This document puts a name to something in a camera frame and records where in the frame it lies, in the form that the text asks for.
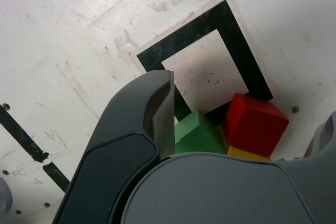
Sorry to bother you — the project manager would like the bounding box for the red cube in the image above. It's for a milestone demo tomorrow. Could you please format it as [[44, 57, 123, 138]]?
[[223, 92, 290, 158]]

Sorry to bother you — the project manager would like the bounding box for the green cube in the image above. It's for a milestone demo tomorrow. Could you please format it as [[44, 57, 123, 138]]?
[[174, 110, 229, 155]]

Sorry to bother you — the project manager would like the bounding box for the black tape strip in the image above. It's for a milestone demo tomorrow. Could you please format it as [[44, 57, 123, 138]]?
[[0, 104, 71, 195]]

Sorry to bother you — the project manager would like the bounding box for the black tape square outline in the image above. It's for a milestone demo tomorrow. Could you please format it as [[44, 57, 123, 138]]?
[[136, 0, 274, 127]]

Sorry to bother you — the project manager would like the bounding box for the yellow cube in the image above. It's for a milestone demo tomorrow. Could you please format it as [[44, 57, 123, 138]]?
[[222, 126, 272, 162]]

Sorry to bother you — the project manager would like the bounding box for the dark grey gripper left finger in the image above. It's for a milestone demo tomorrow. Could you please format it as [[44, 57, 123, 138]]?
[[54, 69, 176, 224]]

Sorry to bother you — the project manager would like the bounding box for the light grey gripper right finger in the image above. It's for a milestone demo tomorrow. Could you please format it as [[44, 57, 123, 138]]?
[[119, 111, 336, 224]]

